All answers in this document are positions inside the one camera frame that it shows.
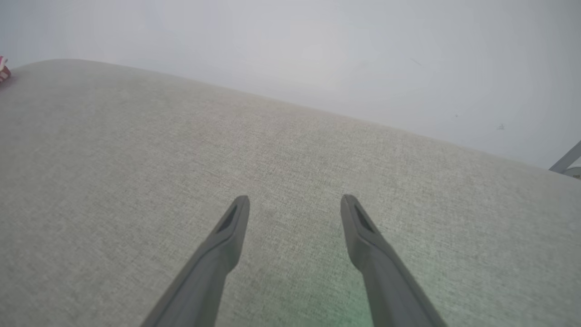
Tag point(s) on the red white jersey garment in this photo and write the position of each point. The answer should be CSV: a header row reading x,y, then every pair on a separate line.
x,y
3,71

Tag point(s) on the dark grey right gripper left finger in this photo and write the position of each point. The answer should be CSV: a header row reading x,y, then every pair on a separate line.
x,y
213,268

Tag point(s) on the grey fabric sofa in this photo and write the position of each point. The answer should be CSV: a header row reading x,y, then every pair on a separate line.
x,y
136,181

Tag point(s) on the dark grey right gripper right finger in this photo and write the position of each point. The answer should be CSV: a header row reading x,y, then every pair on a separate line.
x,y
386,281

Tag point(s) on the grey metal bar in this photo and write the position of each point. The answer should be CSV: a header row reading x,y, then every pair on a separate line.
x,y
565,160

